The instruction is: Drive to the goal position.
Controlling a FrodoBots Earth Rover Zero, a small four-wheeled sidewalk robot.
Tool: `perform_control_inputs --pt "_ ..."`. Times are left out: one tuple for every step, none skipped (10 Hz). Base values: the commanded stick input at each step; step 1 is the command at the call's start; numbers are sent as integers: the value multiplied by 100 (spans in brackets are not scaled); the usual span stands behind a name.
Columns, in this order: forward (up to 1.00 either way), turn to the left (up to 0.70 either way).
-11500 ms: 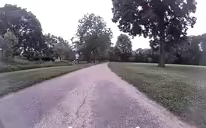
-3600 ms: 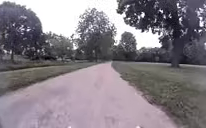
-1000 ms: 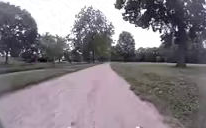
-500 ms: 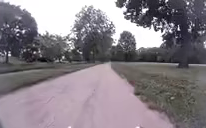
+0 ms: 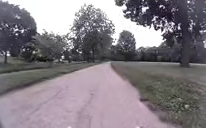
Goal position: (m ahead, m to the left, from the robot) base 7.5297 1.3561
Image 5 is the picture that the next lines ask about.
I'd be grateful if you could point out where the grass verge strip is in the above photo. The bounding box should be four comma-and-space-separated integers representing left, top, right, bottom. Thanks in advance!
0, 61, 104, 100

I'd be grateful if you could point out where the pinkish grey asphalt path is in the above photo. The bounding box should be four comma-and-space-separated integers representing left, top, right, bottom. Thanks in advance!
0, 61, 180, 128

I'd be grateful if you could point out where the grass field with leaf litter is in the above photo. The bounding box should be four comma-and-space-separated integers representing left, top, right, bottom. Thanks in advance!
110, 61, 206, 128

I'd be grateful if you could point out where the small round tree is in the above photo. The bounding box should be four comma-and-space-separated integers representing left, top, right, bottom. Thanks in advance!
115, 29, 138, 62

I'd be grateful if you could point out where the distant row of trees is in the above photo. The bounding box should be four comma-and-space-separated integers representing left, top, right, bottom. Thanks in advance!
135, 41, 206, 64

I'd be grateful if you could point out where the group of bushes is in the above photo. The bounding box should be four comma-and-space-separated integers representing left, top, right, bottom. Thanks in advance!
20, 30, 73, 64

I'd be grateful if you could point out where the large leafy tree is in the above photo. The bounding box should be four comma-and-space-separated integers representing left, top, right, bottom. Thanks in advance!
0, 0, 38, 65
70, 3, 116, 64
114, 0, 206, 68

